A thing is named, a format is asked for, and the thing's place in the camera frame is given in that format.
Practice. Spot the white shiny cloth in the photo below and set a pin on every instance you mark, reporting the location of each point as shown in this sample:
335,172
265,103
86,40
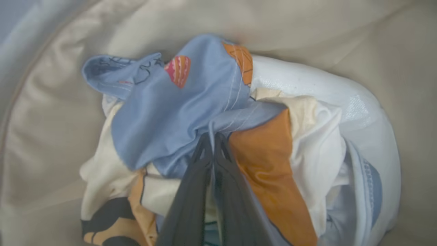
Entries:
368,112

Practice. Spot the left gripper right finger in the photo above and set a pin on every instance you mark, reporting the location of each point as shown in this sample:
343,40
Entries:
235,212

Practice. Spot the cream fabric laundry basket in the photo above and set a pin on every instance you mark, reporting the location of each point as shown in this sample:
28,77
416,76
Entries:
51,136

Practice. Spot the cream orange-black print garment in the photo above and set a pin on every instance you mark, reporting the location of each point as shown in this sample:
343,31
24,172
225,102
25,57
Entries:
266,160

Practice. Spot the blue bear-print garment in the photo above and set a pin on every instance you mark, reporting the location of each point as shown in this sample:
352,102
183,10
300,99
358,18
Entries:
164,119

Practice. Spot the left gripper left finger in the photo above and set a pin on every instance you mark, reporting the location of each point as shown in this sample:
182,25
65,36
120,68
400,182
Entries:
187,212

